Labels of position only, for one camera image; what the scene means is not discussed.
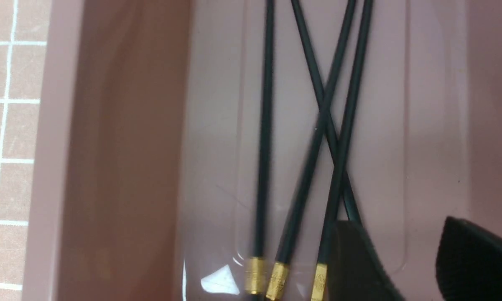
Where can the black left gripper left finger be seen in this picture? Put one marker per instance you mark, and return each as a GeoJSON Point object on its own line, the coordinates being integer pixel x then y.
{"type": "Point", "coordinates": [355, 271]}

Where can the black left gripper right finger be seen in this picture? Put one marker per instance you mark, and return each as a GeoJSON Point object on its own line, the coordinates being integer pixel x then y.
{"type": "Point", "coordinates": [469, 262]}

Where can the black chopstick gold band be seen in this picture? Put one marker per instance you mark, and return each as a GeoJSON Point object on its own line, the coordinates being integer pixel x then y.
{"type": "Point", "coordinates": [341, 187]}
{"type": "Point", "coordinates": [294, 221]}

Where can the black chopstick in bin right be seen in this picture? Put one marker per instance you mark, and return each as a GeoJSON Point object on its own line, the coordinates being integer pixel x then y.
{"type": "Point", "coordinates": [317, 83]}

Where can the black chopstick in bin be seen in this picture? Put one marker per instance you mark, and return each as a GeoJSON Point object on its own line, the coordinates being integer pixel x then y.
{"type": "Point", "coordinates": [317, 83]}
{"type": "Point", "coordinates": [255, 283]}

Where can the black chopstick in bin left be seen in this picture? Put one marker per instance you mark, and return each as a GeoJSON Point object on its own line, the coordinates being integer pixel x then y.
{"type": "Point", "coordinates": [255, 283]}

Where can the pink plastic bin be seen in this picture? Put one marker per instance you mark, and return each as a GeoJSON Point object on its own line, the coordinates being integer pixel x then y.
{"type": "Point", "coordinates": [146, 160]}

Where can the pink checkered tablecloth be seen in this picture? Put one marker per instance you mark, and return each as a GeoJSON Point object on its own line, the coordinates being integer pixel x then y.
{"type": "Point", "coordinates": [23, 38]}

